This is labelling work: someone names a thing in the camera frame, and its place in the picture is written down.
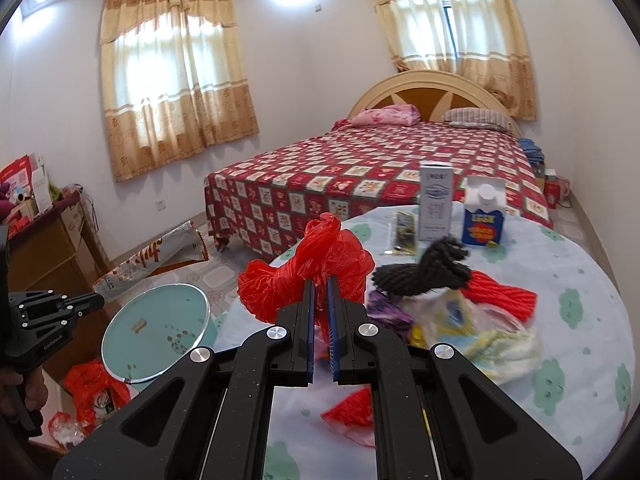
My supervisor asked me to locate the person's left hand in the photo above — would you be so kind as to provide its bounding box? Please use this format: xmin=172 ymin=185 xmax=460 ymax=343
xmin=0 ymin=367 xmax=47 ymax=416

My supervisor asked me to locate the cloud print tablecloth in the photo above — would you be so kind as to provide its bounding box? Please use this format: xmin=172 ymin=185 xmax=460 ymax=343
xmin=207 ymin=205 xmax=636 ymax=480

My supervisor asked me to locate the blue folded cloth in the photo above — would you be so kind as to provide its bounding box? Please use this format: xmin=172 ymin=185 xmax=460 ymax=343
xmin=517 ymin=137 xmax=547 ymax=163

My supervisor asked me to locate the white box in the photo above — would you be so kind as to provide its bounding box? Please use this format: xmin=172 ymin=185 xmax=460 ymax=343
xmin=31 ymin=167 xmax=54 ymax=213

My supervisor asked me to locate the bed with red patterned sheet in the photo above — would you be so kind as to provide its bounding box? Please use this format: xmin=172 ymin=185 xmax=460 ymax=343
xmin=204 ymin=120 xmax=553 ymax=253

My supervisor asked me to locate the purple snack wrapper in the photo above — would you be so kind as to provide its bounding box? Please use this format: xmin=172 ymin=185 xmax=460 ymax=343
xmin=365 ymin=290 xmax=413 ymax=336

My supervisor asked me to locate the clear bag with yellow print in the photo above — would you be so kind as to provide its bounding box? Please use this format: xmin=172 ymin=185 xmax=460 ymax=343
xmin=407 ymin=290 xmax=501 ymax=348

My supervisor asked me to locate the wooden cabinet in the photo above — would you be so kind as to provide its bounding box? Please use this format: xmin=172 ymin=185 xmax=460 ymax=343
xmin=7 ymin=190 xmax=112 ymax=321

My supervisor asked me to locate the cream wooden headboard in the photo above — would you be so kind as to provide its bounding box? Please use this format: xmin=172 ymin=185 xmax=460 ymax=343
xmin=346 ymin=70 xmax=523 ymax=133

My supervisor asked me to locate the striped pillow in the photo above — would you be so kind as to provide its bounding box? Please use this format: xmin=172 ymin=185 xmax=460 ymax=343
xmin=444 ymin=107 xmax=513 ymax=132

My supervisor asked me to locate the red foam net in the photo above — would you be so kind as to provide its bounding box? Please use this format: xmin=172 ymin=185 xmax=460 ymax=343
xmin=460 ymin=270 xmax=537 ymax=321

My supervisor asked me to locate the tall white carton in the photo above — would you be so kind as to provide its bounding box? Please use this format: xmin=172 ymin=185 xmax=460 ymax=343
xmin=419 ymin=161 xmax=455 ymax=242

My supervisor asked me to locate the teal round trash bin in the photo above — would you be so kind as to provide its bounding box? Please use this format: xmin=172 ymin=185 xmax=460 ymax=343
xmin=101 ymin=284 xmax=218 ymax=385

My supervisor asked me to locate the large printed sack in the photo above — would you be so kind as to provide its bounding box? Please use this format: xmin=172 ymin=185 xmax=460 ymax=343
xmin=92 ymin=220 xmax=210 ymax=302

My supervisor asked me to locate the red orange snack wrapper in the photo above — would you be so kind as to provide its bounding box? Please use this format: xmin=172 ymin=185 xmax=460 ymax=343
xmin=321 ymin=387 xmax=376 ymax=448

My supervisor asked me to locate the flat black snack packet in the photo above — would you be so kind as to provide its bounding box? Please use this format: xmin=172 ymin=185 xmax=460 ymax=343
xmin=385 ymin=210 xmax=418 ymax=256

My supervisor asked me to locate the beige curtain with dark gap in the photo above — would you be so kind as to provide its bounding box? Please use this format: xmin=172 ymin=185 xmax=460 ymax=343
xmin=362 ymin=0 xmax=538 ymax=122

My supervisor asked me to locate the small clear plastic bag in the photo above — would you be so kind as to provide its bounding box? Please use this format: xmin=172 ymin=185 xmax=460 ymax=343
xmin=47 ymin=412 xmax=86 ymax=450

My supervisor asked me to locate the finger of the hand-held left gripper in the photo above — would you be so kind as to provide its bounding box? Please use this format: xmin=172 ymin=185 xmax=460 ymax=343
xmin=10 ymin=290 xmax=106 ymax=317
xmin=19 ymin=309 xmax=83 ymax=333

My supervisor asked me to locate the wide beige curtain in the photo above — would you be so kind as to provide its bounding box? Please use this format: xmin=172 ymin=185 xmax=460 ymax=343
xmin=99 ymin=0 xmax=261 ymax=183

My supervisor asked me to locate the red plastic floor bag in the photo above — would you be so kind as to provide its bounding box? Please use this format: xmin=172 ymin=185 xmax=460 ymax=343
xmin=62 ymin=360 xmax=132 ymax=436

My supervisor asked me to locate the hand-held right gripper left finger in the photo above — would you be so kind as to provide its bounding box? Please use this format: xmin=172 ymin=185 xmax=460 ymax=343
xmin=52 ymin=279 xmax=317 ymax=480

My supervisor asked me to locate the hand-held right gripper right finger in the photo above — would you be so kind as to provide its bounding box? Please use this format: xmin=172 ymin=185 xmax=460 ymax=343
xmin=327 ymin=276 xmax=583 ymax=480

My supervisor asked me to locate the red gift box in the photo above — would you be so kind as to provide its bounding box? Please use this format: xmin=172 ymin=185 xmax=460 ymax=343
xmin=0 ymin=156 xmax=37 ymax=188

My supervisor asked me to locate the crumpled clear plastic bag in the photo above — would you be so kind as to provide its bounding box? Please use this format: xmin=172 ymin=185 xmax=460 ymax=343
xmin=470 ymin=327 xmax=543 ymax=378

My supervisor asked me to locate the blue carton with white cap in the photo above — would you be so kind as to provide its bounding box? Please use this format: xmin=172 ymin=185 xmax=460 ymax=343
xmin=462 ymin=176 xmax=507 ymax=250

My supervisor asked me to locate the pink pillow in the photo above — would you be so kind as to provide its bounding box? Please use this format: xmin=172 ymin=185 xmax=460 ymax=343
xmin=334 ymin=105 xmax=421 ymax=128

